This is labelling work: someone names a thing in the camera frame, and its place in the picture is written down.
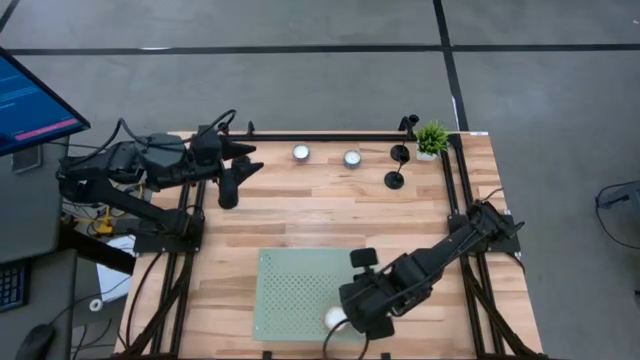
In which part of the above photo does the grey monitor stand plate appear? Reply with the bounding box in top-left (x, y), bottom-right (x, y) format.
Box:
top-left (11, 144), bottom-right (44, 175)

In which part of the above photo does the orange tin candle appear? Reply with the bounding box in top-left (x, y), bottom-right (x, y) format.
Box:
top-left (323, 306), bottom-right (350, 332)

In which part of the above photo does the yellow cable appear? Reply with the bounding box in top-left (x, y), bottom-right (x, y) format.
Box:
top-left (97, 182), bottom-right (146, 236)

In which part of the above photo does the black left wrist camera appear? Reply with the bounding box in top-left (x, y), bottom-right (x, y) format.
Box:
top-left (192, 124), bottom-right (224, 167)

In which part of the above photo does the black power cable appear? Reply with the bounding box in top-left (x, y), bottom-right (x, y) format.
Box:
top-left (122, 251), bottom-right (167, 354)

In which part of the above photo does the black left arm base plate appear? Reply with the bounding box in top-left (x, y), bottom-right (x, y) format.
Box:
top-left (132, 214), bottom-right (205, 255)

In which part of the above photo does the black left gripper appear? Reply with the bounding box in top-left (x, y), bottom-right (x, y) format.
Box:
top-left (187, 136), bottom-right (265, 187)

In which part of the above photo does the black keyboard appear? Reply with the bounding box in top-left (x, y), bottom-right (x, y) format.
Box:
top-left (0, 260), bottom-right (27, 312)

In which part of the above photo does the black desk beam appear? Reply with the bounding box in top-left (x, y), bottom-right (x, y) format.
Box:
top-left (58, 223), bottom-right (137, 275)

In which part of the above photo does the grey desk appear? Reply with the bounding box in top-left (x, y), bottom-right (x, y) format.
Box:
top-left (0, 135), bottom-right (80, 360)

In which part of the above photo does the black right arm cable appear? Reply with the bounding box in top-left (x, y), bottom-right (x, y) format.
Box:
top-left (322, 318), bottom-right (372, 360)

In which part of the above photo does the black floor cable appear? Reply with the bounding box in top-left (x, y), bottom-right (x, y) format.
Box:
top-left (594, 197), bottom-right (640, 251)

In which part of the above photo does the black computer mouse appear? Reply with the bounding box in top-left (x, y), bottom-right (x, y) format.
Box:
top-left (15, 323), bottom-right (57, 360)

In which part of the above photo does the white paper sheet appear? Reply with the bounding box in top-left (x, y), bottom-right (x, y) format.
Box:
top-left (95, 234), bottom-right (137, 303)

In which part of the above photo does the green plant in white pot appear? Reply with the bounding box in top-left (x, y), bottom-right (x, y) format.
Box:
top-left (414, 121), bottom-right (451, 162)

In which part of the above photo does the black metal table frame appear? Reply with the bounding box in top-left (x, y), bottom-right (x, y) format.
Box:
top-left (113, 119), bottom-right (549, 360)

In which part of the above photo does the thin black cable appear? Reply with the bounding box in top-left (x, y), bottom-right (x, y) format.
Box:
top-left (48, 140), bottom-right (109, 151)

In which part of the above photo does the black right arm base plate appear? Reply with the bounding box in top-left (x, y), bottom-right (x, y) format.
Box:
top-left (447, 212), bottom-right (522, 255)

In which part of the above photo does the monitor with blue screen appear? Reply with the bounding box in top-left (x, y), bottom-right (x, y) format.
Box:
top-left (0, 47), bottom-right (92, 157)

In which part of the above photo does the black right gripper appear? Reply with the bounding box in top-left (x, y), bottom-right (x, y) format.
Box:
top-left (338, 247), bottom-right (402, 342)

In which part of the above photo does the green perforated metal shelf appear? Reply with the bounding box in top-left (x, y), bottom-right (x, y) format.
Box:
top-left (252, 247), bottom-right (384, 344)

